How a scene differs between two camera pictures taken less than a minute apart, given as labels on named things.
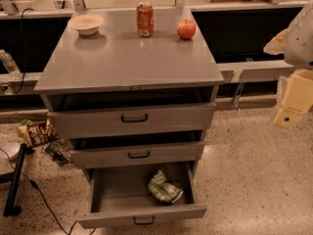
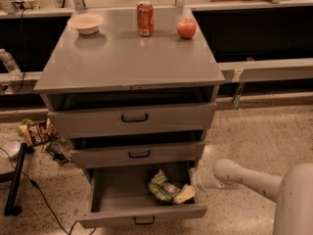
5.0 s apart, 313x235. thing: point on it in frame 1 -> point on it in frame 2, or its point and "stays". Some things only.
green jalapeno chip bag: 159,187 stays
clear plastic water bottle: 10,65 stays
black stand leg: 11,211 stays
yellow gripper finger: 297,99 -> 187,192
